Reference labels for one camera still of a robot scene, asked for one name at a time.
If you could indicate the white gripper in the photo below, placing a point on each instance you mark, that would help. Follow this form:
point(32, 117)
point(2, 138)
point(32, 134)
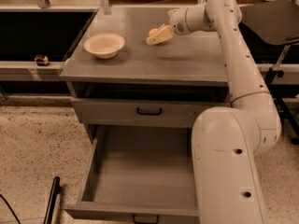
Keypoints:
point(178, 21)

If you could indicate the orange fruit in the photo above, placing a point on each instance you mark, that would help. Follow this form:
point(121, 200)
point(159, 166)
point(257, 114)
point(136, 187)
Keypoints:
point(153, 31)

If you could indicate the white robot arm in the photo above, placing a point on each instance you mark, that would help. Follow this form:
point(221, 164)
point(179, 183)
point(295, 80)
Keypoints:
point(225, 140)

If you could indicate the grey wooden drawer cabinet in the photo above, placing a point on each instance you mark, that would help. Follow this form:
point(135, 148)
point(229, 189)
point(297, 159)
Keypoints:
point(186, 68)

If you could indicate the closed grey top drawer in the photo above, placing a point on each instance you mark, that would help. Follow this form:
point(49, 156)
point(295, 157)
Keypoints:
point(139, 113)

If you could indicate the open grey middle drawer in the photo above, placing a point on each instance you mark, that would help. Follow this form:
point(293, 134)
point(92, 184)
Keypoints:
point(141, 175)

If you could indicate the white paper bowl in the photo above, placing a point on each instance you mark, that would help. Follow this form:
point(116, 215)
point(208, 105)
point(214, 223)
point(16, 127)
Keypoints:
point(104, 46)

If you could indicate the small dark object on ledge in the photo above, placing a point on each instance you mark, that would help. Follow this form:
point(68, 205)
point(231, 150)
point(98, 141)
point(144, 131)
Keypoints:
point(41, 60)

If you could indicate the black bar on floor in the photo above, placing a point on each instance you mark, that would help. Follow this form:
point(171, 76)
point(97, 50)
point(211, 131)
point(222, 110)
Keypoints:
point(54, 192)

